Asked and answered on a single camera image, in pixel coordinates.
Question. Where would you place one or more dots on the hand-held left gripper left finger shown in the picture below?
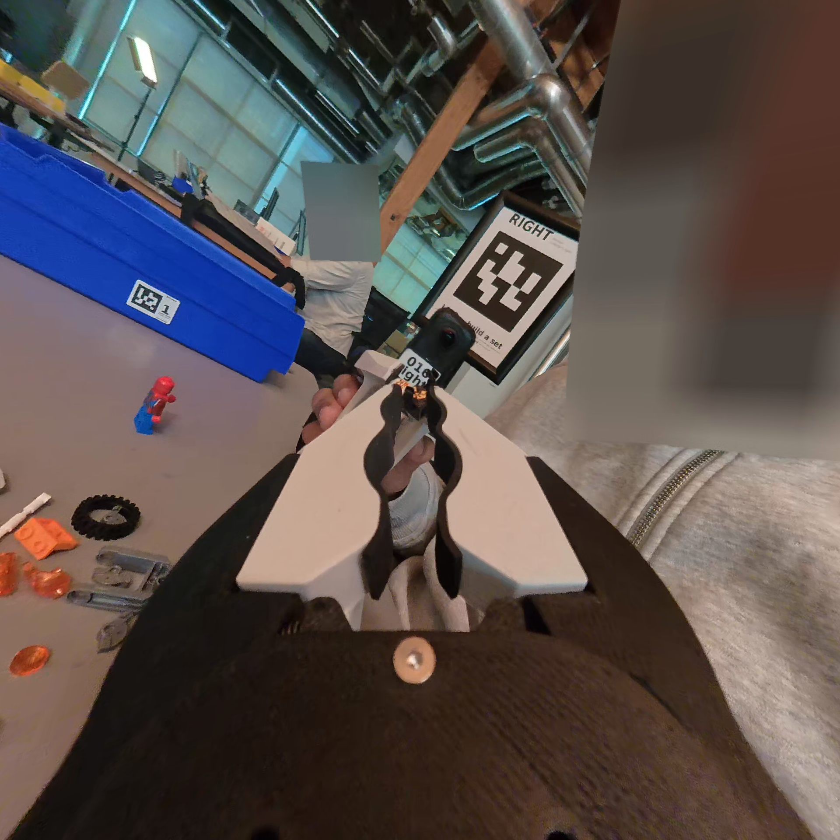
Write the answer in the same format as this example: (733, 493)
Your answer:
(308, 525)

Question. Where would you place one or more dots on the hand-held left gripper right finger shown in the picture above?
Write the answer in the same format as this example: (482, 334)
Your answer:
(512, 525)

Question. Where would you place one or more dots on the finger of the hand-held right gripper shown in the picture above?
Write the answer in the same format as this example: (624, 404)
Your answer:
(415, 434)
(375, 364)

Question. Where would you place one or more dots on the black flame print minifigure torso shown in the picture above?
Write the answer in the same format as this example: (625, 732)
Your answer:
(412, 401)

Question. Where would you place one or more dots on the person's right forearm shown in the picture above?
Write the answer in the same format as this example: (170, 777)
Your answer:
(417, 518)

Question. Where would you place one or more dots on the person's right hand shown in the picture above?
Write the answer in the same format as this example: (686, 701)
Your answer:
(331, 407)

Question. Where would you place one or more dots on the framed marker sign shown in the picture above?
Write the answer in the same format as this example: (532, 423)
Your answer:
(505, 275)

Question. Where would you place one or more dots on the wooden workbench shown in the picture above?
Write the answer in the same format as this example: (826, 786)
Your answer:
(243, 248)

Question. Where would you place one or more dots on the red and blue minifigure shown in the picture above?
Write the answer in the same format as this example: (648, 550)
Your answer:
(156, 403)

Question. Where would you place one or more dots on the wooden beam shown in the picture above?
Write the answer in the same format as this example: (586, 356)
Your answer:
(446, 131)

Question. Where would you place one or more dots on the grey wrench shaped piece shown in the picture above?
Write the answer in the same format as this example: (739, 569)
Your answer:
(115, 633)

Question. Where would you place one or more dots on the grey technic beam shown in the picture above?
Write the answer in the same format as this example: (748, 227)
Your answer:
(98, 598)

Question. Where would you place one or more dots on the small black rubber tyre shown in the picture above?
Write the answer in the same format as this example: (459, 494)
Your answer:
(80, 522)

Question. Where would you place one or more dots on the black bag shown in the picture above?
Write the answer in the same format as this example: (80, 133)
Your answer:
(203, 213)

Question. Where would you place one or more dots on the orange slope brick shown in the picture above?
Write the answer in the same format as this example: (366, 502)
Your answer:
(46, 538)

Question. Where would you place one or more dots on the clear orange chunky piece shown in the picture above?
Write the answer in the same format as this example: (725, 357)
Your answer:
(49, 583)

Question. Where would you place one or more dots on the silver ventilation ducts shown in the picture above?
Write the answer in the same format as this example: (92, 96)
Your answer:
(544, 98)

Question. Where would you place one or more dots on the blue plastic bin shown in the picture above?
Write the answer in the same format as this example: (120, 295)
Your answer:
(131, 229)

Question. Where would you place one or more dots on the clear orange flat plate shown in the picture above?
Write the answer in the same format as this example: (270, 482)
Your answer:
(6, 574)

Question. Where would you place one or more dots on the clear orange round tile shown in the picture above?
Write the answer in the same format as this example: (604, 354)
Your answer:
(29, 661)

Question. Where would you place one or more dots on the light panel on stand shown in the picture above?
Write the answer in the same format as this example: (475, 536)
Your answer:
(143, 59)

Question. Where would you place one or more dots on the yellow boxes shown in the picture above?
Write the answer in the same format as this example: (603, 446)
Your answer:
(33, 85)

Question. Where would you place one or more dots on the grey technic frame piece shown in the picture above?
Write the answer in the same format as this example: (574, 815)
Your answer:
(115, 559)

